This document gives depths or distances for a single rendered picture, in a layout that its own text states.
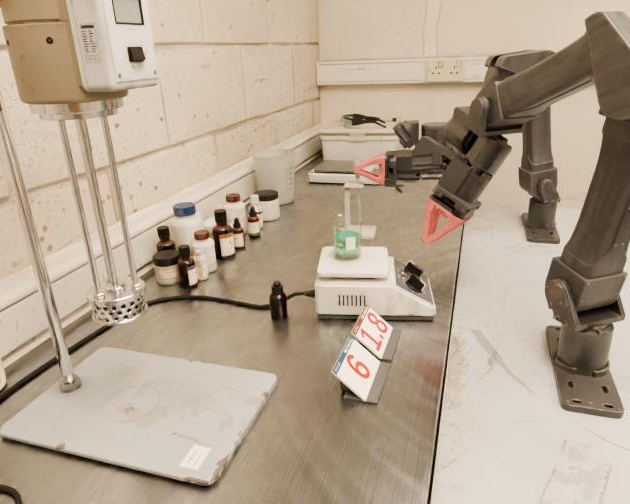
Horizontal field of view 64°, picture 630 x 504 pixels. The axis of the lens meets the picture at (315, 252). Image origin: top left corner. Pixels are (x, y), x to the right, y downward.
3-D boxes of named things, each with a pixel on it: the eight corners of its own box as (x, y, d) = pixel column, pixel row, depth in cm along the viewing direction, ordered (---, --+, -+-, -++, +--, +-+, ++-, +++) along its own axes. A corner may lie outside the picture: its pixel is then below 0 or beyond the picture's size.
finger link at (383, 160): (352, 157, 116) (393, 156, 114) (355, 151, 122) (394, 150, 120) (353, 186, 118) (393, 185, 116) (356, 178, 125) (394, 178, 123)
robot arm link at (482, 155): (450, 155, 85) (474, 119, 82) (473, 166, 88) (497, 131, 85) (473, 174, 80) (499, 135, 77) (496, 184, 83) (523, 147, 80)
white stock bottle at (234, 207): (249, 234, 128) (246, 196, 124) (228, 237, 126) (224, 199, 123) (244, 227, 133) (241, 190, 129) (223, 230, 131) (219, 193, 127)
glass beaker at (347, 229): (369, 259, 89) (369, 215, 86) (346, 267, 86) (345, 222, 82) (346, 250, 93) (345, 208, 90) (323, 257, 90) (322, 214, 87)
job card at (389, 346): (401, 331, 82) (402, 308, 80) (391, 362, 74) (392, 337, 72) (365, 326, 84) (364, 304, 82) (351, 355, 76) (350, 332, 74)
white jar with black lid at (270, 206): (280, 220, 137) (278, 195, 135) (255, 222, 137) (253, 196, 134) (279, 213, 143) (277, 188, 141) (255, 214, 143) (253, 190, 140)
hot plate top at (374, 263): (387, 250, 93) (387, 246, 93) (389, 278, 82) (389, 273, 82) (322, 250, 95) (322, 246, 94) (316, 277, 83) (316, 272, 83)
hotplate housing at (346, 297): (427, 288, 96) (429, 249, 93) (435, 323, 84) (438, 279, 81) (311, 287, 98) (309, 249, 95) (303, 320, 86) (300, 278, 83)
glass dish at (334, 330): (312, 338, 81) (311, 326, 80) (333, 324, 85) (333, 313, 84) (339, 350, 77) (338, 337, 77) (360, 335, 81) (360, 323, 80)
